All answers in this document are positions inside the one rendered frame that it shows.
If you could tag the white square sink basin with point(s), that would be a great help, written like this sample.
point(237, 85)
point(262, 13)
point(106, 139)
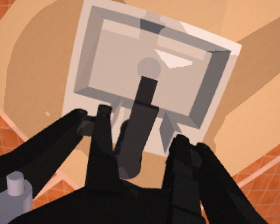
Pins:
point(116, 44)

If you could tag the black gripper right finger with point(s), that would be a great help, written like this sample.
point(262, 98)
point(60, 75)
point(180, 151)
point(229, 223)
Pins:
point(203, 179)

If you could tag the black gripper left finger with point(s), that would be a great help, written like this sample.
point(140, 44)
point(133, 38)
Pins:
point(31, 165)

